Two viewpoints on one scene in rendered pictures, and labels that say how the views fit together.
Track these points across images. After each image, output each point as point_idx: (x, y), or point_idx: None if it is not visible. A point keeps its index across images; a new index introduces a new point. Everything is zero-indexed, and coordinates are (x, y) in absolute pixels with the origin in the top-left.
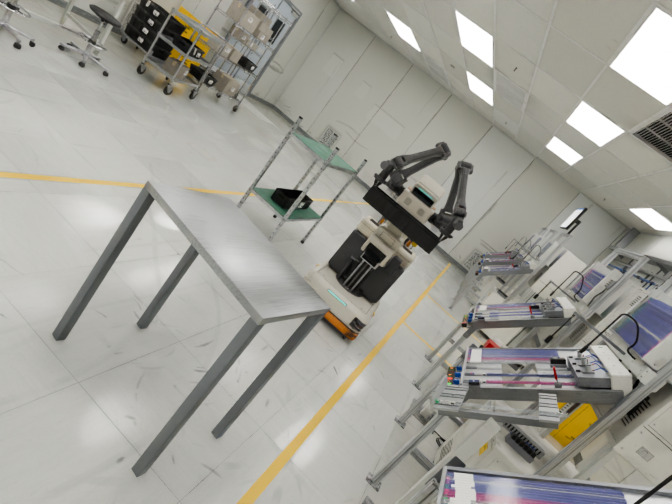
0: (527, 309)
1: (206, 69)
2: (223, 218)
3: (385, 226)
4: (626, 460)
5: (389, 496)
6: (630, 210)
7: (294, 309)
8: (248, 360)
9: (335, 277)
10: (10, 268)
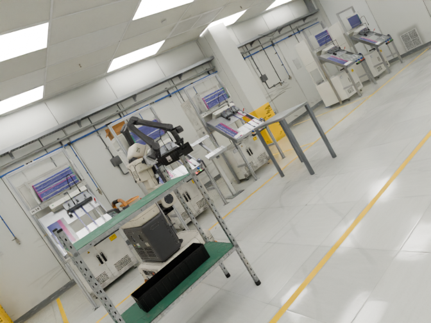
0: (67, 220)
1: None
2: (284, 113)
3: (158, 184)
4: (45, 268)
5: (222, 204)
6: None
7: (267, 120)
8: (267, 197)
9: (182, 242)
10: (362, 152)
